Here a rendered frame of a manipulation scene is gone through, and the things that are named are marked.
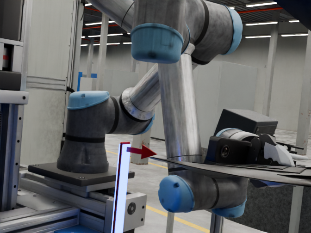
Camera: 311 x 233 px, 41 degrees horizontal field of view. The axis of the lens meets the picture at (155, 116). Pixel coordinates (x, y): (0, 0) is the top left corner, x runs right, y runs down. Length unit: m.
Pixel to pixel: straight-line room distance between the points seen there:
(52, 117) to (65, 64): 0.34
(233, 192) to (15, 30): 0.66
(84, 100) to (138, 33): 0.61
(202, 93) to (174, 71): 9.77
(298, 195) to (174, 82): 1.62
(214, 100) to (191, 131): 9.53
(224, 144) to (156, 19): 0.27
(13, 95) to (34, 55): 1.42
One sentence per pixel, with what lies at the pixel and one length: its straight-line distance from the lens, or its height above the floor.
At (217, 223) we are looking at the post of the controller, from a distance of 1.21.
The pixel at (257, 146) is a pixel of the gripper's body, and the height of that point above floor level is 1.20.
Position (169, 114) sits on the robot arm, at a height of 1.24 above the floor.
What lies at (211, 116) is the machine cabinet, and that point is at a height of 0.86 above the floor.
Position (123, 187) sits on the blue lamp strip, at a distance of 0.71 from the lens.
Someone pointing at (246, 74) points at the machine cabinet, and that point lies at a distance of 11.14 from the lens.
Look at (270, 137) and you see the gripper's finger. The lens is 0.72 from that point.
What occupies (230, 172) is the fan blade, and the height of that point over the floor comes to 1.18.
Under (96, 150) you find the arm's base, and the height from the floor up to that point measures 1.10.
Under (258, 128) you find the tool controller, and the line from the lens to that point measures 1.23.
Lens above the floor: 1.28
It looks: 3 degrees down
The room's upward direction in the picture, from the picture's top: 5 degrees clockwise
